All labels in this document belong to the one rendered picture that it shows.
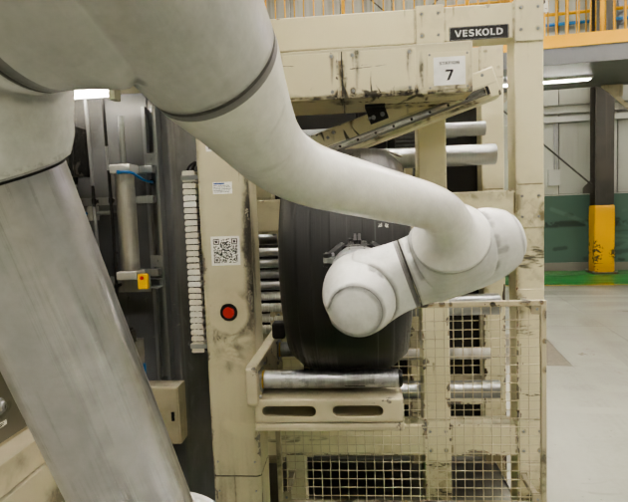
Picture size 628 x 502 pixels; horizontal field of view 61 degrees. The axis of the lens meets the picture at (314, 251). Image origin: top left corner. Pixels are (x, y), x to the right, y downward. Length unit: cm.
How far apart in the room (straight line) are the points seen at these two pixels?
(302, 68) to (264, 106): 126
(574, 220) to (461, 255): 1026
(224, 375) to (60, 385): 101
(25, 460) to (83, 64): 93
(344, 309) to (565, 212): 1027
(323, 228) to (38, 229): 80
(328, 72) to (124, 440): 132
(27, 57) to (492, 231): 57
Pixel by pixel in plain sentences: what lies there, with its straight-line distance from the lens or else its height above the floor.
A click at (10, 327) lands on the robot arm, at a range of 44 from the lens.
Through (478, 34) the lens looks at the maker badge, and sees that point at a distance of 203.
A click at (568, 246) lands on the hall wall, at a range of 1094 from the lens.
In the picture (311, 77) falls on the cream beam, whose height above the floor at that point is 171.
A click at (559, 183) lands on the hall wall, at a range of 1088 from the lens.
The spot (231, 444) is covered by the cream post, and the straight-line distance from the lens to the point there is 150.
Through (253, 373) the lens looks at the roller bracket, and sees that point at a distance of 130.
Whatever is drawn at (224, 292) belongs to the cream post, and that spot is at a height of 111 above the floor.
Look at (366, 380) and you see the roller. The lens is 132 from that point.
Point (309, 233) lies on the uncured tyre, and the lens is 114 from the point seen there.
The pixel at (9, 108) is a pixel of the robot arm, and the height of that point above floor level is 139.
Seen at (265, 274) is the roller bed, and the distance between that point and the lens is 177.
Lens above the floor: 132
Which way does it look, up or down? 5 degrees down
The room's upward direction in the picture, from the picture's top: 2 degrees counter-clockwise
